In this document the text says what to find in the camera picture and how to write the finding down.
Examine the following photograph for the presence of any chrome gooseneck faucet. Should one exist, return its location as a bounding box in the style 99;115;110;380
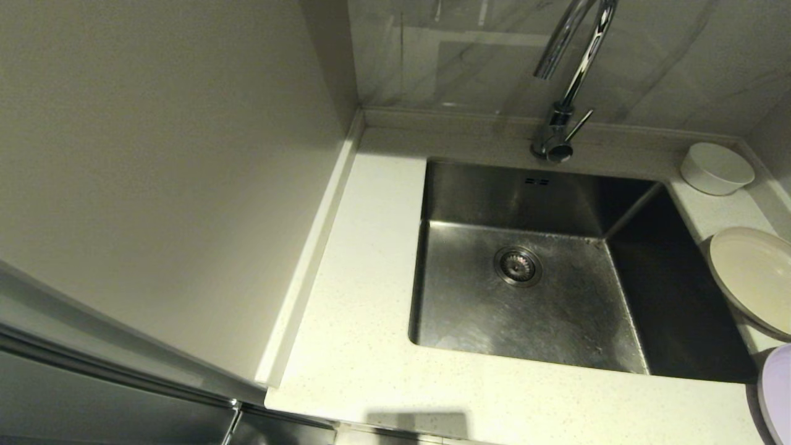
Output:
531;0;620;164

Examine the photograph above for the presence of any counter base cabinet front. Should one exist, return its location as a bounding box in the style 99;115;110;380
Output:
219;402;337;445

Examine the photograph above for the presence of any stainless steel sink basin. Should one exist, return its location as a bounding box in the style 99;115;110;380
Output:
408;158;761;384

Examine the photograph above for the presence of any grey tall cabinet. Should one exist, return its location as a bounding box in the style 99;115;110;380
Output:
0;0;347;445

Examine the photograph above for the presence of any metal sink drain strainer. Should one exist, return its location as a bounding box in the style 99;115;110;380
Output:
493;246;543;287

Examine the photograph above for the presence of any purple round plate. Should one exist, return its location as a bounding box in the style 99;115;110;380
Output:
757;344;791;445

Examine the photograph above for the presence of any cream round plate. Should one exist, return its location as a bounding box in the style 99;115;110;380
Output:
708;226;791;342

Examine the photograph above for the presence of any white round bowl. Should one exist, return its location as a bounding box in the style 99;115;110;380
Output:
680;142;756;197

